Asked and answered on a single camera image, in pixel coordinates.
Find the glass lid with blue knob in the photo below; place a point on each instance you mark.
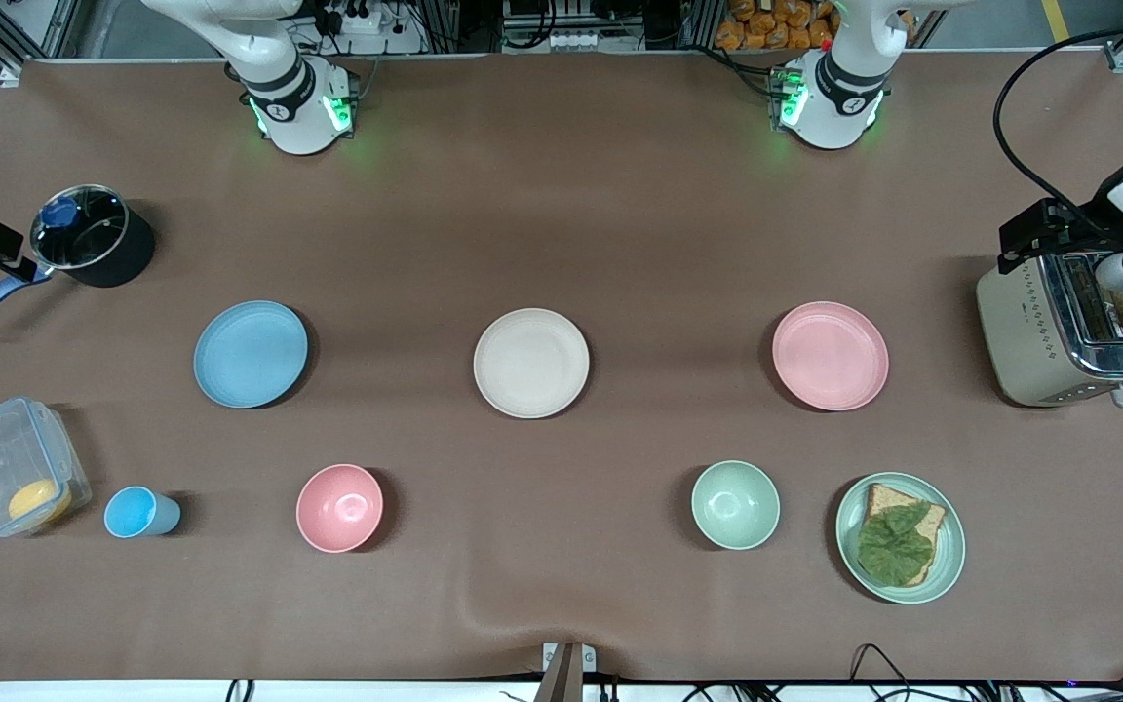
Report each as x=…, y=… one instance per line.
x=59, y=212

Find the pink bowl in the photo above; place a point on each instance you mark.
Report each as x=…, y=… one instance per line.
x=339, y=507

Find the green bowl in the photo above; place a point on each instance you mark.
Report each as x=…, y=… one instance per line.
x=735, y=505

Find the brown table cloth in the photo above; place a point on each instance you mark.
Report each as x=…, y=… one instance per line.
x=561, y=195

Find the orange round food piece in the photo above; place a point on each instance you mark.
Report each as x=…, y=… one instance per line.
x=39, y=502

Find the toast slice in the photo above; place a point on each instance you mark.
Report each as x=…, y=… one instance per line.
x=879, y=501

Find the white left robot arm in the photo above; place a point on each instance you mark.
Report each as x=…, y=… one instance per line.
x=839, y=97

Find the pink plate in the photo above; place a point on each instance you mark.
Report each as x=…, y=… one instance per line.
x=830, y=356

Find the white power strip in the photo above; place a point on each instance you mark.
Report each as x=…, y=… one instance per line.
x=367, y=21

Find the blue cup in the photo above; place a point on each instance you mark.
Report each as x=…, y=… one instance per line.
x=133, y=512

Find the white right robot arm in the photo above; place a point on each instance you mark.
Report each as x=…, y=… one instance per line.
x=293, y=107

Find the green plate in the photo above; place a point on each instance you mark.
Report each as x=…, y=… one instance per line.
x=951, y=546

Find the blue plate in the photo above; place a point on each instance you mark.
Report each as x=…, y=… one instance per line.
x=250, y=354

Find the beige plate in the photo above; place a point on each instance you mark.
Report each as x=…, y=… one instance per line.
x=530, y=363

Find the green lettuce leaf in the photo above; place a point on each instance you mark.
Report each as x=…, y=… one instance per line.
x=898, y=551

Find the beige and chrome toaster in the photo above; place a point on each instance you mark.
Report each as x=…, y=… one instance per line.
x=1020, y=331

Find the orange snack bags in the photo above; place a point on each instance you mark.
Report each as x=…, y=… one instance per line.
x=766, y=24

